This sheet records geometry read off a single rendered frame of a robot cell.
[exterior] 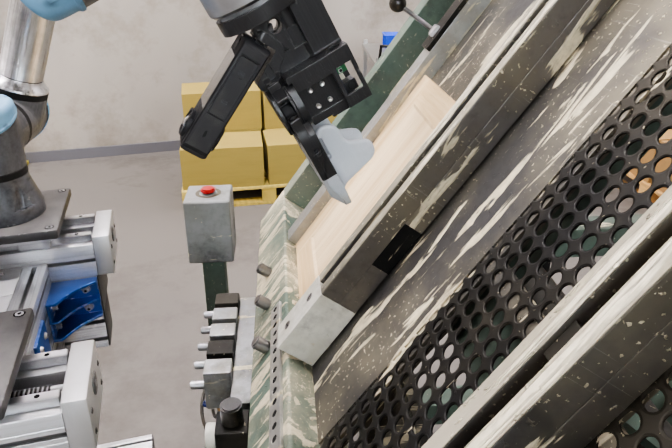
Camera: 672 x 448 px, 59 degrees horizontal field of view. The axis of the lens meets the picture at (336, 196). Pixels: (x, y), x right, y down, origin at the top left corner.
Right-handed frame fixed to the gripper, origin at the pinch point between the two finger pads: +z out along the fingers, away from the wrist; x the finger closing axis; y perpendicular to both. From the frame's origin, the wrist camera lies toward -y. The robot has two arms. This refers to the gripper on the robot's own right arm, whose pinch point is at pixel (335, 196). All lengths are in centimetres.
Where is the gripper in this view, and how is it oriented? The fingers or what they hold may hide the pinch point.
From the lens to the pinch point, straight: 60.0
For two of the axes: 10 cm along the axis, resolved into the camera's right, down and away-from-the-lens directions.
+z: 4.4, 7.7, 4.7
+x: -2.7, -3.8, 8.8
